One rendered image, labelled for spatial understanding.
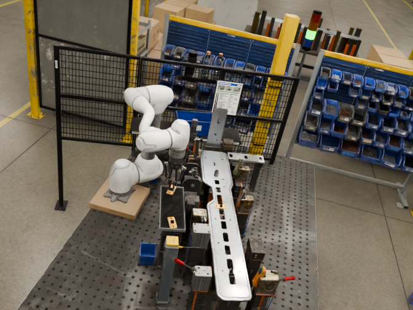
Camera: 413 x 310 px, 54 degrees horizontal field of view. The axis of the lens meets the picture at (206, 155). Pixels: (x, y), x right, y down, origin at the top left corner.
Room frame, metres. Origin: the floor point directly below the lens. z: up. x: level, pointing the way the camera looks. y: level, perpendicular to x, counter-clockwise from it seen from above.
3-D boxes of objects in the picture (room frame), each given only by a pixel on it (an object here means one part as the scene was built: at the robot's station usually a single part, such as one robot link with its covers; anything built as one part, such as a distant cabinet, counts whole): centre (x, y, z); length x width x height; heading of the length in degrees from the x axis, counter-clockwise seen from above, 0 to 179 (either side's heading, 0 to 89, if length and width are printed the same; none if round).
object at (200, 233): (1.70, -0.05, 0.90); 0.13 x 0.10 x 0.41; 100
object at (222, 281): (2.04, -0.17, 1.00); 1.38 x 0.22 x 0.02; 10
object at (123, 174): (2.31, 0.56, 0.91); 0.18 x 0.16 x 0.22; 130
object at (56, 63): (3.01, 0.32, 0.77); 1.97 x 0.14 x 1.55; 100
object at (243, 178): (2.49, -0.29, 0.87); 0.12 x 0.09 x 0.35; 100
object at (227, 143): (2.81, -0.15, 0.88); 0.08 x 0.08 x 0.36; 10
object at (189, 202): (1.92, 0.04, 0.90); 0.05 x 0.05 x 0.40; 10
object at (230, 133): (2.90, 0.20, 1.02); 0.90 x 0.22 x 0.03; 100
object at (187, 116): (2.91, 0.14, 1.10); 0.30 x 0.17 x 0.13; 106
